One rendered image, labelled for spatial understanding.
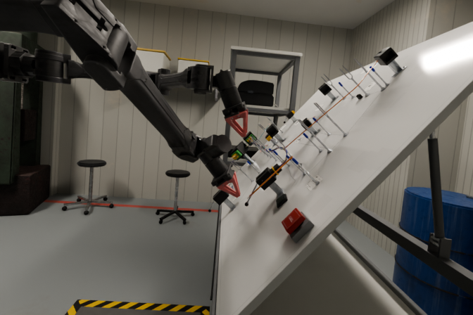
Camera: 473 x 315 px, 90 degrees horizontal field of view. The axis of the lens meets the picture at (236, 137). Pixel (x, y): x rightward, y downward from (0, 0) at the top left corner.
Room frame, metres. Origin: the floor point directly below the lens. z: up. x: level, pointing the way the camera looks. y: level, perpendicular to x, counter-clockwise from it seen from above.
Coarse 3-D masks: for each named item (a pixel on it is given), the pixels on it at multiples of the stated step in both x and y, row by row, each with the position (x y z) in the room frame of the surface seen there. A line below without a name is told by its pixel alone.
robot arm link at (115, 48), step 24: (0, 0) 0.33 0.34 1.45; (24, 0) 0.33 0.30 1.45; (48, 0) 0.32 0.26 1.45; (72, 0) 0.35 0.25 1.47; (96, 0) 0.38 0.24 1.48; (0, 24) 0.36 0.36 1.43; (24, 24) 0.36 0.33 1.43; (48, 24) 0.34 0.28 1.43; (72, 24) 0.34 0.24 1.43; (96, 24) 0.37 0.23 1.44; (120, 24) 0.42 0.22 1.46; (72, 48) 0.37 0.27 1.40; (96, 48) 0.37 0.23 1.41; (120, 48) 0.41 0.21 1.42
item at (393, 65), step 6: (384, 48) 0.81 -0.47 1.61; (390, 48) 0.77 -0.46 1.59; (378, 54) 0.81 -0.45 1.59; (384, 54) 0.78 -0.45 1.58; (390, 54) 0.80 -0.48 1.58; (396, 54) 0.77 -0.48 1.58; (384, 60) 0.78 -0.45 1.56; (390, 60) 0.78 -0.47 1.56; (390, 66) 0.80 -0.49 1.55; (396, 66) 0.81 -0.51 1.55; (396, 72) 0.80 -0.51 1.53
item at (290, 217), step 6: (294, 210) 0.54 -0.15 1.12; (288, 216) 0.55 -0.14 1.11; (294, 216) 0.53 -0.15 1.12; (300, 216) 0.51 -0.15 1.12; (282, 222) 0.54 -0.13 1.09; (288, 222) 0.52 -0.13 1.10; (294, 222) 0.50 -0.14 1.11; (300, 222) 0.50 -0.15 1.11; (288, 228) 0.51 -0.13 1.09; (294, 228) 0.50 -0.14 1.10
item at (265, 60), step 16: (240, 48) 1.68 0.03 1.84; (240, 64) 2.08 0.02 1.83; (256, 64) 2.03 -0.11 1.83; (272, 64) 1.99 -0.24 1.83; (288, 64) 1.92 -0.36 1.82; (256, 112) 2.25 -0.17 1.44; (272, 112) 1.71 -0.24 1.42; (288, 112) 1.71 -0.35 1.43; (224, 160) 1.69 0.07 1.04; (240, 160) 1.73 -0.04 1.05
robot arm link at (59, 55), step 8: (40, 56) 0.78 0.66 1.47; (48, 56) 0.79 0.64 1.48; (56, 56) 0.80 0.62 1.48; (64, 56) 0.83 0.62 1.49; (72, 64) 0.84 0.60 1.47; (80, 64) 0.86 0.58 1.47; (72, 72) 0.85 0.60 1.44; (80, 72) 0.86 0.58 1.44; (40, 80) 0.79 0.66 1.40; (48, 80) 0.79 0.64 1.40; (56, 80) 0.81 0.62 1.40; (64, 80) 0.84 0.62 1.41; (152, 80) 1.09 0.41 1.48
